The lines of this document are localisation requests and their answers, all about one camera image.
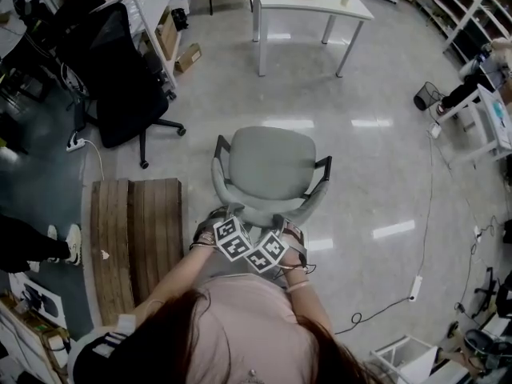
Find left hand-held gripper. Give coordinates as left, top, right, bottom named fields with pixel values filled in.
left=194, top=205, right=254, bottom=263

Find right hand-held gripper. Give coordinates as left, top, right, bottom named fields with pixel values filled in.
left=244, top=218, right=310, bottom=274

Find grey office chair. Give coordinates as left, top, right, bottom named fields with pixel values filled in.
left=210, top=126, right=333, bottom=228

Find person's left forearm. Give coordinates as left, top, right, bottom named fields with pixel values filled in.
left=134, top=242, right=220, bottom=319

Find person's right forearm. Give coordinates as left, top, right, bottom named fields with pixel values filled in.
left=279, top=268, right=335, bottom=335

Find black office chair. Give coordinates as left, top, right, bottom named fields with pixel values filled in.
left=55, top=2, right=187, bottom=170

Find person's grey trousers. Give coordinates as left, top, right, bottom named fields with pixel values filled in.
left=199, top=254, right=289, bottom=283

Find person's pink top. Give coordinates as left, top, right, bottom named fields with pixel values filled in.
left=175, top=274, right=361, bottom=384

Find black white-striped garment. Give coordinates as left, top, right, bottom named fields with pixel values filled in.
left=66, top=314, right=139, bottom=384

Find small cardboard box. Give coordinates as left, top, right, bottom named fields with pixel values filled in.
left=174, top=42, right=203, bottom=74

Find white product box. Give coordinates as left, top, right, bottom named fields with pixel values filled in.
left=7, top=272, right=67, bottom=331

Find large cardboard box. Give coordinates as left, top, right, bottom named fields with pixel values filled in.
left=154, top=12, right=179, bottom=62

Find black mesh waste bin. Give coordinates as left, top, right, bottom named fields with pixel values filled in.
left=413, top=81, right=444, bottom=112

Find black plastic bag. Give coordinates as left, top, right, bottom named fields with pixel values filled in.
left=170, top=7, right=190, bottom=30

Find small white side table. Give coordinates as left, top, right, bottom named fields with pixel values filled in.
left=438, top=82, right=512, bottom=164

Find white open shelf unit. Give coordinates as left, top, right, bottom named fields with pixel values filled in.
left=402, top=0, right=512, bottom=66

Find thin metal bracelets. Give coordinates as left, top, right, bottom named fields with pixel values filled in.
left=189, top=232, right=219, bottom=252

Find white furniture frame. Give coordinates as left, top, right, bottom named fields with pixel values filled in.
left=370, top=334, right=441, bottom=384

